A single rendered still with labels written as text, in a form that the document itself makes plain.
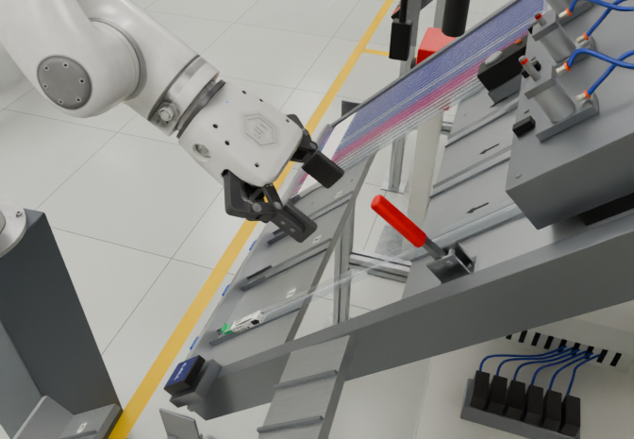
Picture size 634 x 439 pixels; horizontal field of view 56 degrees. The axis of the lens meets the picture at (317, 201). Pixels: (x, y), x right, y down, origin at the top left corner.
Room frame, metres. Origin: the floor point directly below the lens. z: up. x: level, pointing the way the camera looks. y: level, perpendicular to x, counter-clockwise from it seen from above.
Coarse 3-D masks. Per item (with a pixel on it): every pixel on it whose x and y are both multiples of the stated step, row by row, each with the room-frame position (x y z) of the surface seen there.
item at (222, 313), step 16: (320, 144) 1.01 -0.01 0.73; (288, 192) 0.85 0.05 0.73; (272, 224) 0.76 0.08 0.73; (256, 256) 0.69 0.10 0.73; (240, 272) 0.65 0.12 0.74; (240, 288) 0.62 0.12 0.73; (224, 304) 0.58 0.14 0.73; (224, 320) 0.56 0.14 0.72; (208, 336) 0.53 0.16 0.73; (192, 352) 0.49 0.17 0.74; (208, 352) 0.50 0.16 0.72
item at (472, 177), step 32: (480, 96) 0.72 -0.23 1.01; (512, 96) 0.66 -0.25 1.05; (480, 128) 0.63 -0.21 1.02; (448, 160) 0.60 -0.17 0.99; (480, 160) 0.54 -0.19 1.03; (448, 192) 0.53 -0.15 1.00; (480, 192) 0.48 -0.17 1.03; (448, 224) 0.46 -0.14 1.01; (512, 224) 0.40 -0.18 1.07; (576, 224) 0.35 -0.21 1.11; (480, 256) 0.38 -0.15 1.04; (512, 256) 0.36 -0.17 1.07; (416, 288) 0.39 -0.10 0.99
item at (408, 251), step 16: (496, 208) 0.42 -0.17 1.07; (512, 208) 0.41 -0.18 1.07; (464, 224) 0.43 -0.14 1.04; (480, 224) 0.42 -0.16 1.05; (432, 240) 0.43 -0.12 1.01; (448, 240) 0.43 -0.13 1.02; (384, 256) 0.46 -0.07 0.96; (400, 256) 0.44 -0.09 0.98; (416, 256) 0.44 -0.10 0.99; (352, 272) 0.46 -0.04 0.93; (368, 272) 0.45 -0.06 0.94; (320, 288) 0.47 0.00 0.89; (336, 288) 0.46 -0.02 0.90; (288, 304) 0.48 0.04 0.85; (304, 304) 0.48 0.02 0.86
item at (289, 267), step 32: (320, 192) 0.80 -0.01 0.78; (352, 192) 0.70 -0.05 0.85; (320, 224) 0.67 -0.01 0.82; (288, 256) 0.64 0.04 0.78; (320, 256) 0.57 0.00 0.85; (256, 288) 0.60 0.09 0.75; (288, 288) 0.54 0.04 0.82; (288, 320) 0.47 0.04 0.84; (224, 352) 0.48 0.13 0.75; (256, 352) 0.44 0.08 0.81
